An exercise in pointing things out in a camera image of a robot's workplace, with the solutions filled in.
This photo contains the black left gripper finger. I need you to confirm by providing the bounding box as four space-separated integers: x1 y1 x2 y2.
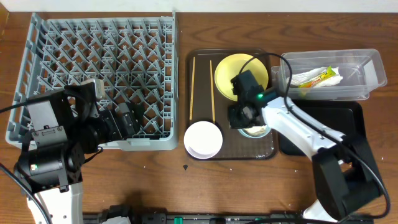
124 113 141 137
132 103 145 120

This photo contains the green snack wrapper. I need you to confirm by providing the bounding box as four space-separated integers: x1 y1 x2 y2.
298 66 340 88

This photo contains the white napkin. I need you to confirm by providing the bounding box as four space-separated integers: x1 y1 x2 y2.
290 67 343 88

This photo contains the yellow round plate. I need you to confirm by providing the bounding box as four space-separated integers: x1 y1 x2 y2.
215 54 269 101

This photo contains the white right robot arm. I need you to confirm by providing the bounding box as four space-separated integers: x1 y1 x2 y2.
228 86 388 223

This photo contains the white pink bowl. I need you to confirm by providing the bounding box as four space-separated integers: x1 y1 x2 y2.
183 121 223 160

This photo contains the light blue bowl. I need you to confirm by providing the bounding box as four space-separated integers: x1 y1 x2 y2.
238 125 271 139

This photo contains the clear plastic waste bin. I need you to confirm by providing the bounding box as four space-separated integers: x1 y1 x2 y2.
271 49 387 100

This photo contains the black rail at table edge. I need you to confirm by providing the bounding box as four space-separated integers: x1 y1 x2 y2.
82 204 374 224

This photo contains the grey plastic dish rack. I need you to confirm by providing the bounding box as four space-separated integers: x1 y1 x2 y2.
13 14 178 151

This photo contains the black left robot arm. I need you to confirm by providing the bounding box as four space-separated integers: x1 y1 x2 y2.
14 83 144 223

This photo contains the dark brown serving tray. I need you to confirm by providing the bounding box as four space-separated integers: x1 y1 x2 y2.
186 49 277 161

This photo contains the black waste tray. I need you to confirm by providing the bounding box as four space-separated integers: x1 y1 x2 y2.
293 100 366 138

